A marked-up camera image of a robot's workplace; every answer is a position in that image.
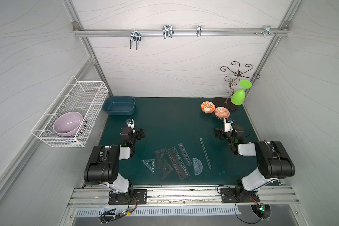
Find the green plastic goblet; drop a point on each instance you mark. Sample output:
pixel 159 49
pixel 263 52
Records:
pixel 239 96

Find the thin clear straight ruler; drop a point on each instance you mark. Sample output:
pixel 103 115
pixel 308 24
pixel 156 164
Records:
pixel 205 153

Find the dark triangle ruler lower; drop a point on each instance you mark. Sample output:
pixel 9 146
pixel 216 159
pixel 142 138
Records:
pixel 167 169

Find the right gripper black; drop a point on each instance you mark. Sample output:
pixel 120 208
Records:
pixel 220 133

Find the dark triangle ruler upper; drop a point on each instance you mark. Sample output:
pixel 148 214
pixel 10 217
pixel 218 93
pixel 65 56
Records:
pixel 160 156

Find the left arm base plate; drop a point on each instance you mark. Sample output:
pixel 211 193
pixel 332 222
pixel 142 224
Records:
pixel 132 197

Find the dark triangle ruler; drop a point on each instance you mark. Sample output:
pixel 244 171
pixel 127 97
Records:
pixel 160 156
pixel 167 169

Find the metal hook left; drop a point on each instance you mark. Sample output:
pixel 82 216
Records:
pixel 136 38

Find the brown metal cup stand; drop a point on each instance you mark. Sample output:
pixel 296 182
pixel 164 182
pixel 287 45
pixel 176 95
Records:
pixel 233 80

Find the aluminium rail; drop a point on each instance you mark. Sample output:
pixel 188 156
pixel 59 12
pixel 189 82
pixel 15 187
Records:
pixel 178 32
pixel 185 195

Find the white cable duct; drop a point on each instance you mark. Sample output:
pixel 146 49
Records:
pixel 163 211

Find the metal hook small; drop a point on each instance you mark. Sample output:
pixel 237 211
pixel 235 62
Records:
pixel 199 31

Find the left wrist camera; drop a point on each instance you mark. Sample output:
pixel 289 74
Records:
pixel 130 123

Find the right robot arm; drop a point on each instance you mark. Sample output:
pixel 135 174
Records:
pixel 273 161

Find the orange patterned bowl left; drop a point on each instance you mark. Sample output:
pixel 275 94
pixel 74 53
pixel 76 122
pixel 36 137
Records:
pixel 208 107

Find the white wire basket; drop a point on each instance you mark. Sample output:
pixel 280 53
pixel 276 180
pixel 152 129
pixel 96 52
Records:
pixel 85 97

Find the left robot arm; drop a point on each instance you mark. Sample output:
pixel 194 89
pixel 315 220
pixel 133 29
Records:
pixel 103 165

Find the lilac bowl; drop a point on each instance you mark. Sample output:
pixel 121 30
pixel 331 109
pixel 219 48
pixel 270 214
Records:
pixel 68 124

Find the aluminium top rail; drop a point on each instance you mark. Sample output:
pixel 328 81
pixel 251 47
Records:
pixel 178 32

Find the stencil ruler narrow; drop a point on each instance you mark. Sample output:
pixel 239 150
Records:
pixel 185 154

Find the blue plastic storage box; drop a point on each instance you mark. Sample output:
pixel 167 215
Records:
pixel 120 105

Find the clear protractor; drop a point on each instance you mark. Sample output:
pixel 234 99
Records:
pixel 198 166

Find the clear triangle ruler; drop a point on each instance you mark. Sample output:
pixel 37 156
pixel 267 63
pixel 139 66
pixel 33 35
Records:
pixel 150 164

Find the metal hook middle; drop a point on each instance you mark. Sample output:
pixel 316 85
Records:
pixel 168 31

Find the metal hook right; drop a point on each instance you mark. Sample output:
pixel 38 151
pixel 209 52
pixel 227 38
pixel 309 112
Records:
pixel 267 33

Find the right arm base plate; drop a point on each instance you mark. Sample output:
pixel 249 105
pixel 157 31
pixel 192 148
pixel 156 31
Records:
pixel 233 195

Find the aluminium front rail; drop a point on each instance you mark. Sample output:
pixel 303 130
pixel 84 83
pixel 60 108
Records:
pixel 185 195

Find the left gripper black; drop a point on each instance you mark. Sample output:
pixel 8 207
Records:
pixel 140 134

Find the stencil ruler large dark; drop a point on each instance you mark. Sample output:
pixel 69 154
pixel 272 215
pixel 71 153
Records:
pixel 178 163

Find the green table mat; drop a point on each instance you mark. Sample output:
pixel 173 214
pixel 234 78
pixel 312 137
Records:
pixel 168 122

